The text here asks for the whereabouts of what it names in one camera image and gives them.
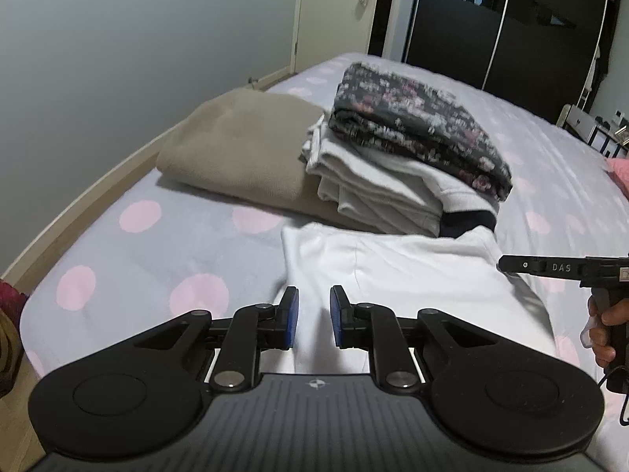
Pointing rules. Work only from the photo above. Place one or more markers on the folded white beige clothes stack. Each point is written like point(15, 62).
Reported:
point(391, 193)

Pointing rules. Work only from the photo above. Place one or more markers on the pink pillow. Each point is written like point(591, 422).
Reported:
point(619, 171)

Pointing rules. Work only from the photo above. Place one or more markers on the white t-shirt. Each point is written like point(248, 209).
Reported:
point(406, 274)

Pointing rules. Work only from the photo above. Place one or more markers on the black sliding wardrobe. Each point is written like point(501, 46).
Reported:
point(537, 54)

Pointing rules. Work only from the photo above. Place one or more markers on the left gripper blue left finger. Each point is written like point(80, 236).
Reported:
point(251, 331)

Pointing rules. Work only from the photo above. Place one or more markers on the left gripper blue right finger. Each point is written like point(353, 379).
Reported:
point(384, 336)

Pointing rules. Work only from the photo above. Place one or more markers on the person's right hand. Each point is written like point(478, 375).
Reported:
point(604, 351)

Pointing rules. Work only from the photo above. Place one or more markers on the dark floral folded garment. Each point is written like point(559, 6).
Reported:
point(387, 112)

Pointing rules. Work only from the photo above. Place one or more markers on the white door with handle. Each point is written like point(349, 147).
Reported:
point(327, 28)

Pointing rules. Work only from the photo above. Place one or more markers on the white bedside table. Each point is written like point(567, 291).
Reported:
point(611, 140)

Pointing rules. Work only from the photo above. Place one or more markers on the taupe folded blanket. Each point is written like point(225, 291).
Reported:
point(247, 144)

